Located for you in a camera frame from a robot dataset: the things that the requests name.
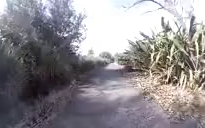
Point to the group of distant trees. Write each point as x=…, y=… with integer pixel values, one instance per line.
x=105, y=55

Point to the grey asphalt path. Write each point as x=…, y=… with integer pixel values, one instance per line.
x=110, y=96

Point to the tall leafy bush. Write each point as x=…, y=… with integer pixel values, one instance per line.
x=46, y=33

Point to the dry leaf litter strip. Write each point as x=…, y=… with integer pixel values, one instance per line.
x=170, y=96

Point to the row of flax bushes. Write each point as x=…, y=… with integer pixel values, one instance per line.
x=176, y=50

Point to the pale bare tree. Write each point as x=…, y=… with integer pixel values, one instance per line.
x=176, y=13

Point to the dark green bushes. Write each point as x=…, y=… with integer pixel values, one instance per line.
x=10, y=86

